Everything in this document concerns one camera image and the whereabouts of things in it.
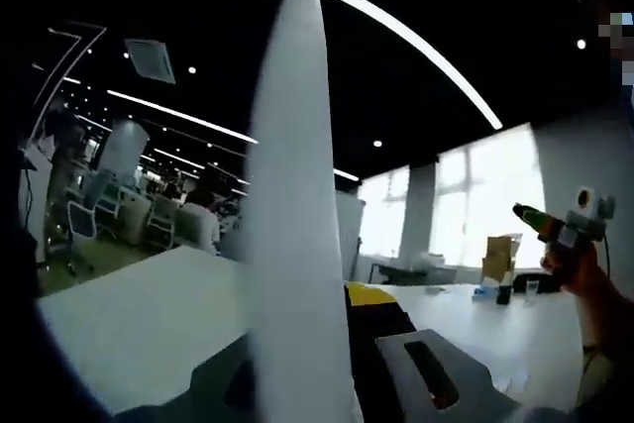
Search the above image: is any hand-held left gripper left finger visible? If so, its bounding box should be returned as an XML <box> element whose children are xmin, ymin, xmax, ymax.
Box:
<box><xmin>113</xmin><ymin>331</ymin><xmax>259</xmax><ymax>423</ymax></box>

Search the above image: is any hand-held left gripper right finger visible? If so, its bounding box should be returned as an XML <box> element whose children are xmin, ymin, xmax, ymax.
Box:
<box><xmin>345</xmin><ymin>281</ymin><xmax>521</xmax><ymax>423</ymax></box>

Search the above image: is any stack of white printing papers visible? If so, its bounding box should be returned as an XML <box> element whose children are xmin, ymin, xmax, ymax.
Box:
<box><xmin>245</xmin><ymin>0</ymin><xmax>367</xmax><ymax>423</ymax></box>

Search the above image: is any person's right hand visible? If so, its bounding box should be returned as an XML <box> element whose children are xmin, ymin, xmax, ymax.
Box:
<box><xmin>539</xmin><ymin>243</ymin><xmax>613</xmax><ymax>295</ymax></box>

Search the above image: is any cardboard box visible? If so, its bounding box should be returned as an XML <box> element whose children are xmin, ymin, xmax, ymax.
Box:
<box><xmin>480</xmin><ymin>233</ymin><xmax>524</xmax><ymax>286</ymax></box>

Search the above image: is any white table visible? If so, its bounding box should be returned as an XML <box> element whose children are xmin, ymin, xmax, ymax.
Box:
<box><xmin>37</xmin><ymin>244</ymin><xmax>595</xmax><ymax>419</ymax></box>

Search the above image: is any white office chair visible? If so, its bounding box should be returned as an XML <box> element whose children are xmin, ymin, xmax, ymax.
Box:
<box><xmin>65</xmin><ymin>199</ymin><xmax>99</xmax><ymax>265</ymax></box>
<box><xmin>147</xmin><ymin>193</ymin><xmax>180</xmax><ymax>252</ymax></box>

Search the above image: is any long curved ceiling light strip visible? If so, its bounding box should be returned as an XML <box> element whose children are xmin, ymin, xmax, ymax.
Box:
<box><xmin>244</xmin><ymin>0</ymin><xmax>504</xmax><ymax>130</ymax></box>

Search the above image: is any white square pillar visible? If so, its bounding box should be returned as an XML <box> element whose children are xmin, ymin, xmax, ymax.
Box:
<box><xmin>98</xmin><ymin>118</ymin><xmax>150</xmax><ymax>182</ymax></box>

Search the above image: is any straight ceiling light strip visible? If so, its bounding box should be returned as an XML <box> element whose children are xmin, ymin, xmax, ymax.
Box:
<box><xmin>106</xmin><ymin>89</ymin><xmax>260</xmax><ymax>146</ymax></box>

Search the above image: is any ceiling air conditioner vent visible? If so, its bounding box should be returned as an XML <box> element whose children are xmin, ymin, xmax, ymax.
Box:
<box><xmin>123</xmin><ymin>38</ymin><xmax>177</xmax><ymax>85</ymax></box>

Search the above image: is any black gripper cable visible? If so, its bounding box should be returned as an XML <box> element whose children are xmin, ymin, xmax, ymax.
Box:
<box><xmin>600</xmin><ymin>233</ymin><xmax>614</xmax><ymax>276</ymax></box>

